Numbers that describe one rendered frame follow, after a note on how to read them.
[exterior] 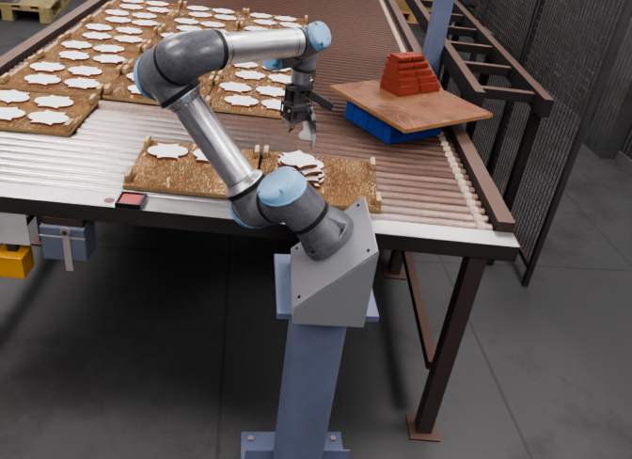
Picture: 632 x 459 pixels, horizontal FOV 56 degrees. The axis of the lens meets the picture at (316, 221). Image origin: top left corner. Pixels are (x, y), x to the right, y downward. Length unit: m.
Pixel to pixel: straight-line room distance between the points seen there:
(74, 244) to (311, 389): 0.85
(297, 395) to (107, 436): 0.84
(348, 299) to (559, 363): 1.75
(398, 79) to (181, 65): 1.38
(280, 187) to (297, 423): 0.81
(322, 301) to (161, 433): 1.11
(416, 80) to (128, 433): 1.83
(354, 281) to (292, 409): 0.60
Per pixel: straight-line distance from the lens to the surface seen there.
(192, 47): 1.44
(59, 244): 2.01
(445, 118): 2.51
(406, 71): 2.66
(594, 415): 2.92
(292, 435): 2.01
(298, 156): 2.02
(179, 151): 2.16
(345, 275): 1.45
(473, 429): 2.62
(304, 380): 1.82
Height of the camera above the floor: 1.88
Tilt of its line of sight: 31 degrees down
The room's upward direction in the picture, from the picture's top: 8 degrees clockwise
